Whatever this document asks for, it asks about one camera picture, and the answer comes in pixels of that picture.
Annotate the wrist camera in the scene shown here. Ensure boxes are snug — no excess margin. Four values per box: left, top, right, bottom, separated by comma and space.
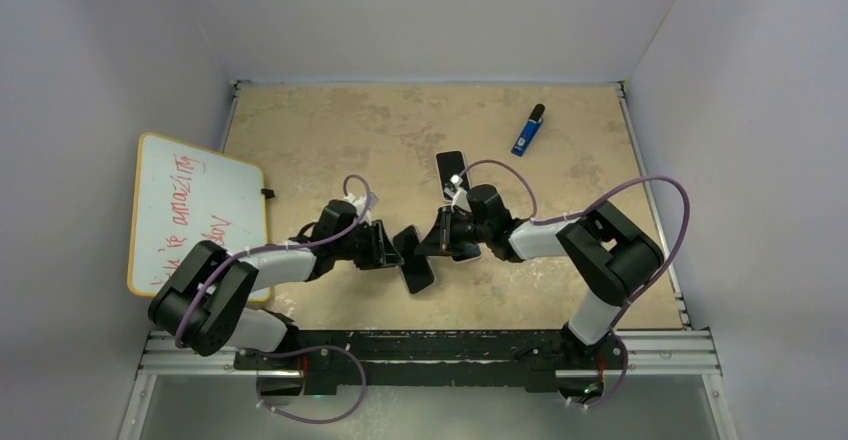
343, 193, 379, 224
443, 175, 466, 207

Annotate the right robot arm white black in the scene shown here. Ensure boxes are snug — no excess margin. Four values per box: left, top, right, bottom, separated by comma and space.
415, 184, 665, 367

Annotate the black phone face down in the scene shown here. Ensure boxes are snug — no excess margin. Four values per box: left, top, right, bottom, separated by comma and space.
392, 225, 435, 295

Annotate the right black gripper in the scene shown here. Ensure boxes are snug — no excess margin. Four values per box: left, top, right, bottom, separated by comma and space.
416, 206, 492, 257

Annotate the black phone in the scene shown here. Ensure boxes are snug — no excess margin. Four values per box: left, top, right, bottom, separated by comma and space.
452, 244, 482, 263

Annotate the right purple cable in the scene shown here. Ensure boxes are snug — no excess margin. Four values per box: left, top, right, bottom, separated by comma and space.
450, 158, 692, 411

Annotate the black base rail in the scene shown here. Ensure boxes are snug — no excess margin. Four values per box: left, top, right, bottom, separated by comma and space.
234, 329, 627, 398

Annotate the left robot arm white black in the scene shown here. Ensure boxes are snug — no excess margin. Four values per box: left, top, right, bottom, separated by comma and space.
147, 197, 404, 369

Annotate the blue marker black cap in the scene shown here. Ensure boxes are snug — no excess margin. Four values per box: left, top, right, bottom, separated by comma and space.
511, 103, 546, 157

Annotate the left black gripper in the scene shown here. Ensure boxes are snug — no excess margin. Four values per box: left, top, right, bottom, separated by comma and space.
333, 220, 402, 271

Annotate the clear phone case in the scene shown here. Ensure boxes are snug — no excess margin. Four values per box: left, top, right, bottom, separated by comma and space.
434, 150, 474, 204

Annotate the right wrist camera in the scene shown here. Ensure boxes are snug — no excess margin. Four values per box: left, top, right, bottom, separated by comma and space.
443, 175, 466, 207

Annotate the whiteboard with yellow frame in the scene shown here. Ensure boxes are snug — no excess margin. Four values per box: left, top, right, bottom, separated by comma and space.
127, 132, 268, 298

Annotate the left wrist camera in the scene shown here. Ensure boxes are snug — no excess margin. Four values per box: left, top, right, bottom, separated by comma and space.
343, 193, 379, 224

